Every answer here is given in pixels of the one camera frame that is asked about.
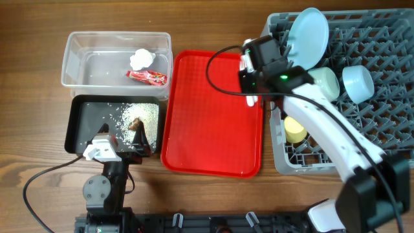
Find grey dishwasher rack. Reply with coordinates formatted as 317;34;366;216
261;8;413;175

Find yellow cup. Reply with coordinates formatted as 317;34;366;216
283;116;308;144

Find clear plastic bin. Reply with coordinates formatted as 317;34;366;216
61;31;173;100

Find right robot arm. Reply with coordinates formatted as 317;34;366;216
239;36;410;232

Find rice and food scraps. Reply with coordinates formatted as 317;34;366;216
85;102;160;153

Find red serving tray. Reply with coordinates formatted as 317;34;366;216
161;50;263;178

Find light blue plate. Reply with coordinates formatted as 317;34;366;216
287;8;329;70

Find red snack wrapper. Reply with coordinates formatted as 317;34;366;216
125;70;168;86

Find green bowl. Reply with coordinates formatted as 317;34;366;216
308;67;340;102

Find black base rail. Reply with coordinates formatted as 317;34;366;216
74;210;312;233

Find black waste tray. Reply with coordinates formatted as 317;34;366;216
65;95;165;155

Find light blue bowl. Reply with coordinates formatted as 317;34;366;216
342;65;375;104

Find right black cable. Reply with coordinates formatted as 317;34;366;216
205;44;405;233

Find white napkin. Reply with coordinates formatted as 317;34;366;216
130;49;156;71

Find white plastic fork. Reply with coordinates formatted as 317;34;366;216
239;54;259;107

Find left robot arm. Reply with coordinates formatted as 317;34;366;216
74;121;151;233

